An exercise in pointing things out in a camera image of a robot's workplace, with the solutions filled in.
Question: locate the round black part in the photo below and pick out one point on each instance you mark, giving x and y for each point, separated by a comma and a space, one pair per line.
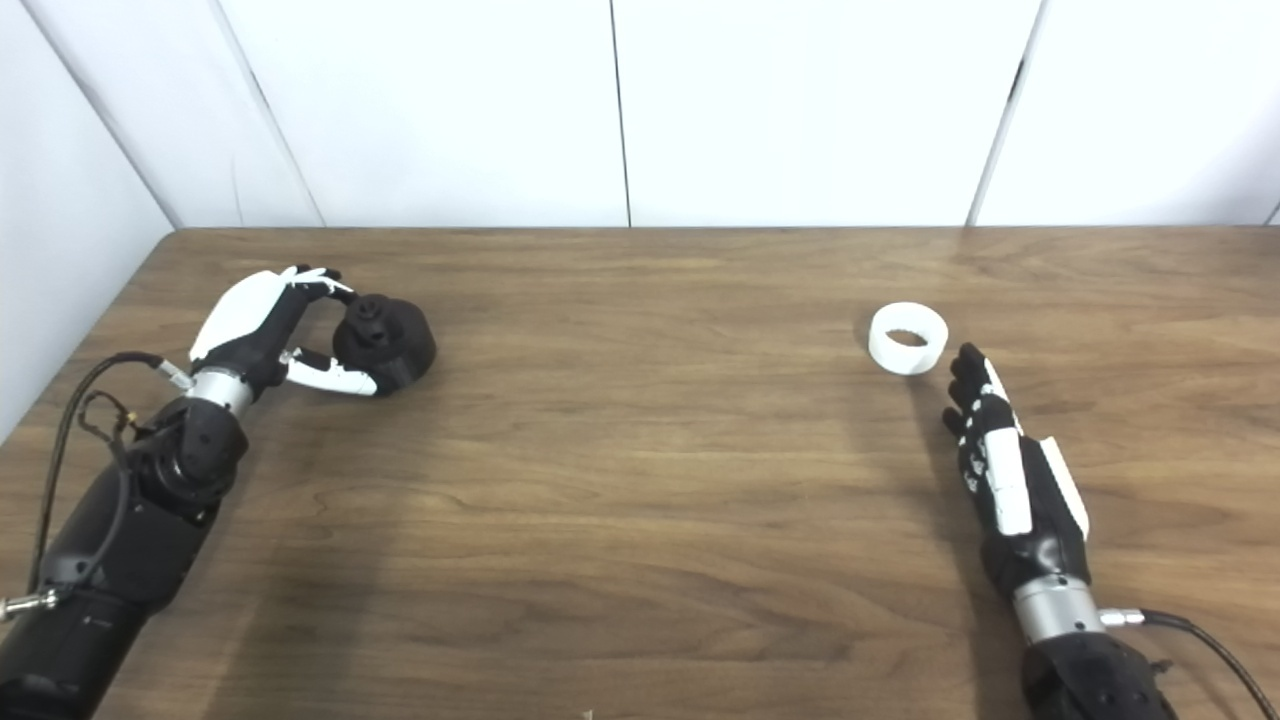
400, 345

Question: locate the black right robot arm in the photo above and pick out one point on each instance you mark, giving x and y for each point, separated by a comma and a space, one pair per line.
1085, 675

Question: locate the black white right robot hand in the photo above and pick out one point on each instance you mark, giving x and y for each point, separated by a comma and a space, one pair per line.
1015, 490

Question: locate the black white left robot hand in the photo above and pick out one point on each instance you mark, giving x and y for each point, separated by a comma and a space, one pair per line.
245, 310

